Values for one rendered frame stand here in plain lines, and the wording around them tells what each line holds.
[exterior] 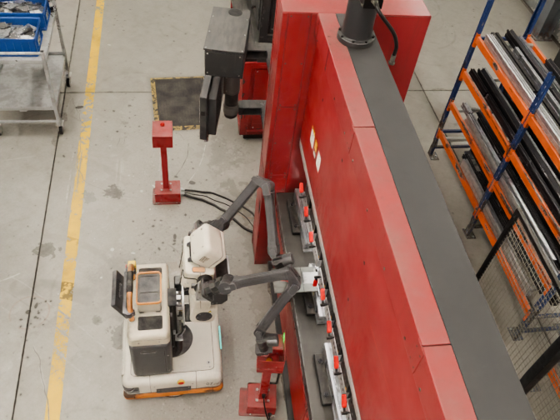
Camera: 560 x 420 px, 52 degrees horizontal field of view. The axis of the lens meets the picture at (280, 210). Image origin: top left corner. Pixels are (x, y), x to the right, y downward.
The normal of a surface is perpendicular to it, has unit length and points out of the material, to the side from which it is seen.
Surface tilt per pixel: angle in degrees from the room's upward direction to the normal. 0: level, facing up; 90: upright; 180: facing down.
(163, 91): 0
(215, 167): 0
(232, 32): 0
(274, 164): 90
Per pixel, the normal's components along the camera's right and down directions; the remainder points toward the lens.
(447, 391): 0.10, -0.66
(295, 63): 0.12, 0.75
